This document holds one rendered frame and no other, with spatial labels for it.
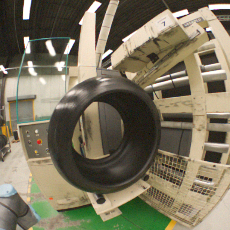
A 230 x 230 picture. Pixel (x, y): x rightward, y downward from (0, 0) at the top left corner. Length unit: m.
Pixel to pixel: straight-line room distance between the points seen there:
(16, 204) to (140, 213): 1.30
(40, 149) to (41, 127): 0.22
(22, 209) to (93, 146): 0.62
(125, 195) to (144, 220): 0.84
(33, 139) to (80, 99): 0.83
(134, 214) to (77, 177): 1.19
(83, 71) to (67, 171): 0.64
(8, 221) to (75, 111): 0.43
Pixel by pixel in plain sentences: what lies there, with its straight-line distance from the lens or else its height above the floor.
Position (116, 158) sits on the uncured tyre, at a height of 0.96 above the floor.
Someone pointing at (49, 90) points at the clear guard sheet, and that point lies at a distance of 0.97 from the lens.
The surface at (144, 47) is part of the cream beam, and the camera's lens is 0.58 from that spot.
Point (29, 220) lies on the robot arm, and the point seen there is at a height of 0.93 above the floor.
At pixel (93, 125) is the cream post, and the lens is 0.69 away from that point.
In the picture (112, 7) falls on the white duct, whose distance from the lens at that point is 1.52.
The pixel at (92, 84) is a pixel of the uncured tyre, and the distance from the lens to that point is 0.30.
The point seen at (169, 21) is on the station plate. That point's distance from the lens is 0.54.
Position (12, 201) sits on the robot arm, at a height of 1.05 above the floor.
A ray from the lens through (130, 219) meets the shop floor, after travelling 1.41.
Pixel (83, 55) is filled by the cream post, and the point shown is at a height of 1.76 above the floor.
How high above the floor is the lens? 1.30
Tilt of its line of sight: 3 degrees down
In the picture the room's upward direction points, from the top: 5 degrees counter-clockwise
